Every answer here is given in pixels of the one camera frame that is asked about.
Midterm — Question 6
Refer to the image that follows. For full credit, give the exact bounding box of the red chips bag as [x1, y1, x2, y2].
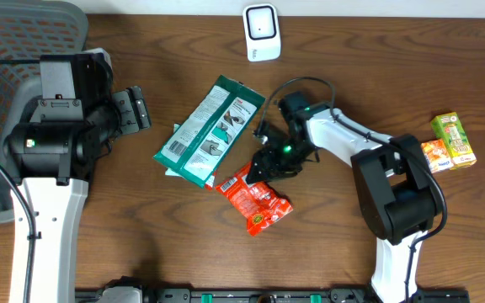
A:
[216, 162, 293, 237]

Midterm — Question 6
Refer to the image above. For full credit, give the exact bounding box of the light green wipes pack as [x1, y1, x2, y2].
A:
[162, 121, 196, 176]

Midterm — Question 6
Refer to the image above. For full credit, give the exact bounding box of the slim red snack packet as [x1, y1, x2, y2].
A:
[204, 171, 217, 190]

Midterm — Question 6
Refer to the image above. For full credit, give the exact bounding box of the green white glove package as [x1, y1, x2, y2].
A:
[153, 75, 265, 188]

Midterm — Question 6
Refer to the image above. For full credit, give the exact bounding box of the orange tissue pack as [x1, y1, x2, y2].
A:
[421, 139, 454, 173]

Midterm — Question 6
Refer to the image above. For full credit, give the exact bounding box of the green tea carton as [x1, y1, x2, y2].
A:
[431, 112, 477, 169]

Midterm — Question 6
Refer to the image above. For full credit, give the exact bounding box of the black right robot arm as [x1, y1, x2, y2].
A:
[246, 92, 447, 302]

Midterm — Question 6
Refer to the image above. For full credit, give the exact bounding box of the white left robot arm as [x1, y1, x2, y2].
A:
[2, 48, 152, 302]

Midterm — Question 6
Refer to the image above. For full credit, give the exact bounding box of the grey plastic basket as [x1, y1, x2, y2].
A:
[0, 0, 90, 224]

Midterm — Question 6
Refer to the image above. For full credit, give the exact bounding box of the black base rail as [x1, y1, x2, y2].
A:
[75, 275, 471, 303]

